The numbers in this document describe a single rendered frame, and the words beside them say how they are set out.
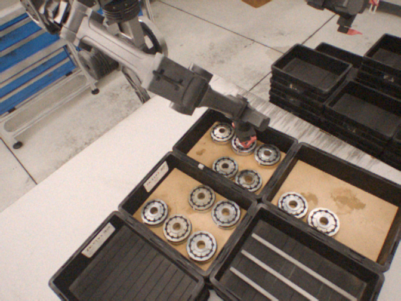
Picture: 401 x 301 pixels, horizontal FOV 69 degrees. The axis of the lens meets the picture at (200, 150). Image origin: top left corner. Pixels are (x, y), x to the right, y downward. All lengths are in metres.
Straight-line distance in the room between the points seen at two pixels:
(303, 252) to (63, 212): 1.01
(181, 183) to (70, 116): 1.93
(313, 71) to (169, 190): 1.36
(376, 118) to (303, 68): 0.56
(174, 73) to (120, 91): 2.36
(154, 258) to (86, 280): 0.24
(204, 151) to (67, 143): 1.70
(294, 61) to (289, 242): 1.43
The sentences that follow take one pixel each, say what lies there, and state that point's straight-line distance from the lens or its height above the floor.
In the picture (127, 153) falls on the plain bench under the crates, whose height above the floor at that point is 0.70.
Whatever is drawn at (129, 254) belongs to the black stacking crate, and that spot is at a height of 0.83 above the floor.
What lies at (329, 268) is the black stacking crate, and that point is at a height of 0.83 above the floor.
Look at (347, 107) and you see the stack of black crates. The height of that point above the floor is 0.38.
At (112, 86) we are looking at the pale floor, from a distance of 3.04.
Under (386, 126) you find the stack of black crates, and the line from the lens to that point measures 2.08.
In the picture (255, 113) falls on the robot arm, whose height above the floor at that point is 1.07.
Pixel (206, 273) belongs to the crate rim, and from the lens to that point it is 0.93.
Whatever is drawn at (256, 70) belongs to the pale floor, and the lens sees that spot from 2.89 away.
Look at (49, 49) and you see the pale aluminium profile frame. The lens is 2.68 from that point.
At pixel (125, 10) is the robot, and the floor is 1.33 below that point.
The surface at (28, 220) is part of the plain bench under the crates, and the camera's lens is 1.54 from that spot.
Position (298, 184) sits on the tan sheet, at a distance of 1.17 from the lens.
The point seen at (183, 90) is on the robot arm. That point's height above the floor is 1.42.
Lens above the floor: 1.84
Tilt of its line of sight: 54 degrees down
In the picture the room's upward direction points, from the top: 12 degrees counter-clockwise
